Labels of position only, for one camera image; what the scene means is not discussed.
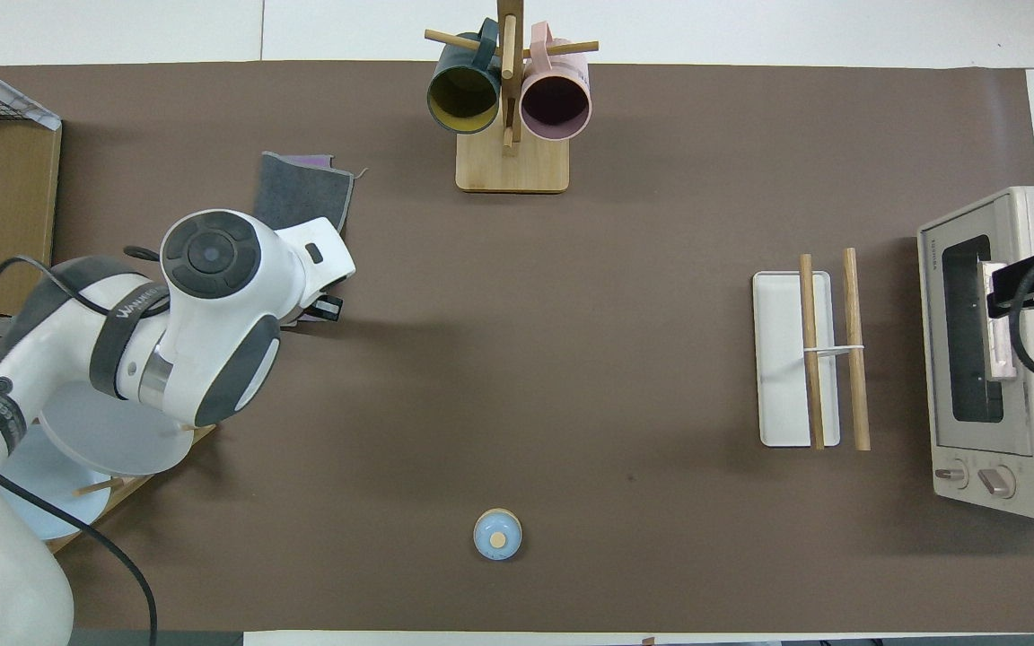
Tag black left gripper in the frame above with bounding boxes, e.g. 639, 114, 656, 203
282, 291, 345, 329

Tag purple and grey towel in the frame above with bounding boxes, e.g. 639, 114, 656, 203
254, 151, 358, 236

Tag wooden plate rack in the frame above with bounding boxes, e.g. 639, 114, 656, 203
46, 422, 217, 554

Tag white towel rack wooden bars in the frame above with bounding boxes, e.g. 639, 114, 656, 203
752, 249, 872, 451

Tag brown table mat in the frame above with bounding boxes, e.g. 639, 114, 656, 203
0, 61, 1034, 633

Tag wooden mug tree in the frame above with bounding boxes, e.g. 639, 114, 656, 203
425, 0, 600, 195

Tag grey plate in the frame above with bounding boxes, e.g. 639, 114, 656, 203
38, 384, 197, 476

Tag dark teal mug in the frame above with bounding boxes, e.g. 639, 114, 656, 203
427, 18, 502, 135

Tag blue service bell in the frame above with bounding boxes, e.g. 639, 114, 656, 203
473, 508, 523, 562

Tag pink mug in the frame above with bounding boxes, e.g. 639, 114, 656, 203
520, 22, 591, 142

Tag wooden shelf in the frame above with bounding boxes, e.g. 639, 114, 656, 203
0, 70, 63, 317

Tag light blue plate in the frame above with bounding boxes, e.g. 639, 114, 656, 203
0, 422, 111, 542

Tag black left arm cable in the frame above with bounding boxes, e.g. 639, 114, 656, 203
0, 256, 161, 646

